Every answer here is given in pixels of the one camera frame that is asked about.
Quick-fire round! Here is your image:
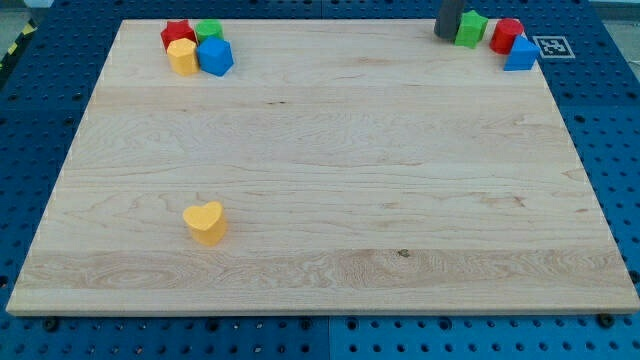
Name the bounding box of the wooden board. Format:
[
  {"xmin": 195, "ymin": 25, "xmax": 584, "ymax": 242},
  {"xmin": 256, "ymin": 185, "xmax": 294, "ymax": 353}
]
[{"xmin": 7, "ymin": 20, "xmax": 639, "ymax": 316}]

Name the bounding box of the yellow heart block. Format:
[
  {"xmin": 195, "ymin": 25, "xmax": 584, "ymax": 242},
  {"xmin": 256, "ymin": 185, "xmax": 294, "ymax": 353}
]
[{"xmin": 182, "ymin": 201, "xmax": 228, "ymax": 246}]

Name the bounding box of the blue pentagon block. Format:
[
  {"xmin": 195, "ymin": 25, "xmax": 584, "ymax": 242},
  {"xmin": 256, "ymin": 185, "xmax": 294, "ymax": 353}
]
[{"xmin": 196, "ymin": 37, "xmax": 234, "ymax": 77}]

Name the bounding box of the yellow hexagon block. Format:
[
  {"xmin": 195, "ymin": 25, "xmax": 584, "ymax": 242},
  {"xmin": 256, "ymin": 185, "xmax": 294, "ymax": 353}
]
[{"xmin": 167, "ymin": 38, "xmax": 200, "ymax": 76}]

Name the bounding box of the green cylinder block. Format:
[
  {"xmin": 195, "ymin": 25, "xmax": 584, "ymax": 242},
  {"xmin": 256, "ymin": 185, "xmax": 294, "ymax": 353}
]
[{"xmin": 195, "ymin": 19, "xmax": 224, "ymax": 43}]

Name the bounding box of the red star block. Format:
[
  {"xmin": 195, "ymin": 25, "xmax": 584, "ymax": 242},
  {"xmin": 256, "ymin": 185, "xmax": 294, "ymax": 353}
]
[{"xmin": 160, "ymin": 19, "xmax": 198, "ymax": 50}]

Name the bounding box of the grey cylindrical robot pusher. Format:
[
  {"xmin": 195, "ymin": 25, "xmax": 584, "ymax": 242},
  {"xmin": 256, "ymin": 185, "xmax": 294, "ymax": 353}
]
[{"xmin": 434, "ymin": 0, "xmax": 466, "ymax": 40}]

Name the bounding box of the green star block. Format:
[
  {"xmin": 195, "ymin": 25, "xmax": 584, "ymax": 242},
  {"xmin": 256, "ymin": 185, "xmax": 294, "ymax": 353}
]
[{"xmin": 454, "ymin": 10, "xmax": 488, "ymax": 49}]

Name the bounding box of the red cylinder block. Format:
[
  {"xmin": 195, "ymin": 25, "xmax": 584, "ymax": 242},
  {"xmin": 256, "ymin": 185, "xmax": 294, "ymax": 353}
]
[{"xmin": 489, "ymin": 18, "xmax": 524, "ymax": 55}]

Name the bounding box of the blue triangle block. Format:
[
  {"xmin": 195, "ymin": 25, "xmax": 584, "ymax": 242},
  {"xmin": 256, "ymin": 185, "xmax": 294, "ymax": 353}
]
[{"xmin": 503, "ymin": 35, "xmax": 540, "ymax": 71}]

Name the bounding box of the white fiducial marker tag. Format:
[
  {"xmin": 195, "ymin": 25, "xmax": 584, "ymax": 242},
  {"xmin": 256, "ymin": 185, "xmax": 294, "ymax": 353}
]
[{"xmin": 532, "ymin": 35, "xmax": 575, "ymax": 59}]

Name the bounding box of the black bolt left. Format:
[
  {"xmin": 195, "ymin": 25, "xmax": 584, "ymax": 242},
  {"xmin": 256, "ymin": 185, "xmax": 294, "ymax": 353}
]
[{"xmin": 42, "ymin": 317, "xmax": 59, "ymax": 333}]

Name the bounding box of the black bolt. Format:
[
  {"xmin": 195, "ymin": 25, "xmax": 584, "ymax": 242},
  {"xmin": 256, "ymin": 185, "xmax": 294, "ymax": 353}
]
[
  {"xmin": 42, "ymin": 317, "xmax": 59, "ymax": 333},
  {"xmin": 597, "ymin": 313, "xmax": 615, "ymax": 329}
]

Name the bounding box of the black bolt right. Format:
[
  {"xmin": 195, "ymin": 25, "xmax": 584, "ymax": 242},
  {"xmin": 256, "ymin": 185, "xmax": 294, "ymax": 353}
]
[{"xmin": 597, "ymin": 313, "xmax": 615, "ymax": 329}]

